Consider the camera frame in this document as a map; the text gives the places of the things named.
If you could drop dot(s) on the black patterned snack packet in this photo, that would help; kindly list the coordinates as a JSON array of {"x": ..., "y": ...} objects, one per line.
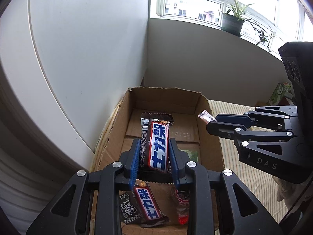
[{"x": 128, "y": 209}]

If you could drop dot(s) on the small white candy packet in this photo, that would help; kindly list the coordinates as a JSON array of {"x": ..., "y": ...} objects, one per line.
[{"x": 205, "y": 116}]

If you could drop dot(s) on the small brown chocolate bar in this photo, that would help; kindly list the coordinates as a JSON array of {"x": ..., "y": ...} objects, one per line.
[{"x": 146, "y": 205}]

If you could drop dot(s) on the large brown chocolate bar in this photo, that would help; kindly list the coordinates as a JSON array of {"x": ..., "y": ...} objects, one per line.
[{"x": 156, "y": 146}]

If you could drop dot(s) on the brown cardboard box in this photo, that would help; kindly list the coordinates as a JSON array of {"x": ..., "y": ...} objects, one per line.
[{"x": 185, "y": 107}]

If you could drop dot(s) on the green and white bag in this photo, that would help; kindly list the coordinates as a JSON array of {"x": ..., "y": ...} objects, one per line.
[{"x": 277, "y": 95}]

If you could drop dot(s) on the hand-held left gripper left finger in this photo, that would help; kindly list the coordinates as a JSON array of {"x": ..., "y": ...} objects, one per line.
[{"x": 135, "y": 161}]

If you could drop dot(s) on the potted spider plant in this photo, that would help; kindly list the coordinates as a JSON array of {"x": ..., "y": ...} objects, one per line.
[{"x": 231, "y": 24}]

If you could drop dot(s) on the green snack packet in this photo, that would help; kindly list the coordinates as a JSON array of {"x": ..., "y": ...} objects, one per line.
[{"x": 192, "y": 155}]

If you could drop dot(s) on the white framed window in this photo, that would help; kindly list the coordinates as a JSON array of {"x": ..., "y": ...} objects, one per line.
[{"x": 193, "y": 5}]

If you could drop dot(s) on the red-edged chocolate cake packet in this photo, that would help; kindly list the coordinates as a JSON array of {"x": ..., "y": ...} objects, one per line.
[{"x": 182, "y": 208}]

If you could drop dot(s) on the white wardrobe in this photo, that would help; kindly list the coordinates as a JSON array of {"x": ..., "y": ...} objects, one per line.
[{"x": 73, "y": 53}]

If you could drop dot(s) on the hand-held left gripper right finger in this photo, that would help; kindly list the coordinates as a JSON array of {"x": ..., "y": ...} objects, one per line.
[{"x": 174, "y": 161}]

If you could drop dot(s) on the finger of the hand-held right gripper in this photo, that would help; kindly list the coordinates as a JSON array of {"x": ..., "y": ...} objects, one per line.
[
  {"x": 232, "y": 119},
  {"x": 220, "y": 129}
]

